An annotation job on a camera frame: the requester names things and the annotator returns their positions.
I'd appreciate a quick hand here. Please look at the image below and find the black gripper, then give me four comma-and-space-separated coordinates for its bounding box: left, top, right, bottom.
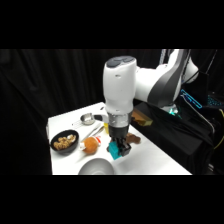
107, 124, 132, 158

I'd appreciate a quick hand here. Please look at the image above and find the grey bowl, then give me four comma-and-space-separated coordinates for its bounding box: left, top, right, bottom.
77, 157, 116, 176

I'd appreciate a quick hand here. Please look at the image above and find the black bowl with pasta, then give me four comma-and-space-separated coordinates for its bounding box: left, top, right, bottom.
49, 129, 80, 155

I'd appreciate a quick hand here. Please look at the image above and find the brown plush toy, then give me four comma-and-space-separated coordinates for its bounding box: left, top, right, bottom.
125, 132, 142, 145

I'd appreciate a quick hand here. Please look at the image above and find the orange bottle with white cap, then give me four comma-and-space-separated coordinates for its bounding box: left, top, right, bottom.
79, 135, 103, 156

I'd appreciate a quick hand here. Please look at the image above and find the silver metal utensil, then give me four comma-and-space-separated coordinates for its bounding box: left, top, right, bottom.
82, 123, 106, 140

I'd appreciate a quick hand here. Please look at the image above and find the silver measuring cup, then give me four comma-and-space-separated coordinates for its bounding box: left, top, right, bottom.
70, 112, 105, 130

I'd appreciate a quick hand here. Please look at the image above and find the black covered robot stand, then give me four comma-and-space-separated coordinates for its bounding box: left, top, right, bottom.
131, 101, 215, 175

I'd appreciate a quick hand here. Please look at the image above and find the blue lit screen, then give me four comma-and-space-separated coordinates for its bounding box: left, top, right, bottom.
180, 88, 204, 110

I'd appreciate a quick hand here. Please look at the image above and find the black curtain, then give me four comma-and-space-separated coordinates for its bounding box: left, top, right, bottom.
0, 49, 224, 176

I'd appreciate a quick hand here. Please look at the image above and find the yellow cable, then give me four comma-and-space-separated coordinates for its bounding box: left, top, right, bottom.
212, 108, 224, 151

